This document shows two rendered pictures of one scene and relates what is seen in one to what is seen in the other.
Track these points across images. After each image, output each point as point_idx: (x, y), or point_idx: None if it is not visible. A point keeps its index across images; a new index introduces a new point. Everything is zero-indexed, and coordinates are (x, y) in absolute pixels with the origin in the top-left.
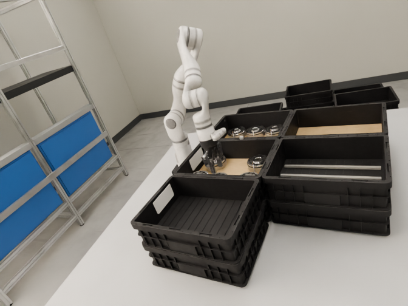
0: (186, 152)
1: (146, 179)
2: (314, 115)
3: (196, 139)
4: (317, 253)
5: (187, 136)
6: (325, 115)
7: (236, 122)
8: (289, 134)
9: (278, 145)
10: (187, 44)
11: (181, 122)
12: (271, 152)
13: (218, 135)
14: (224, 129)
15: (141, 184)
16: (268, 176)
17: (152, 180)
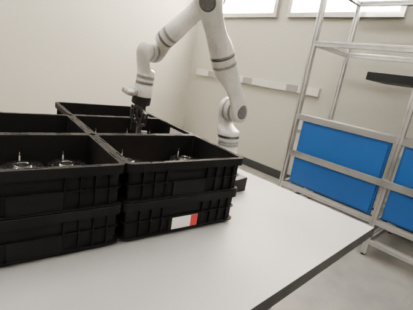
0: None
1: (254, 176)
2: (83, 179)
3: (323, 223)
4: None
5: (221, 135)
6: (61, 182)
7: (223, 171)
8: (95, 154)
9: (82, 128)
10: None
11: (220, 112)
12: (83, 125)
13: (123, 87)
14: (127, 90)
15: (247, 172)
16: (62, 114)
17: (245, 176)
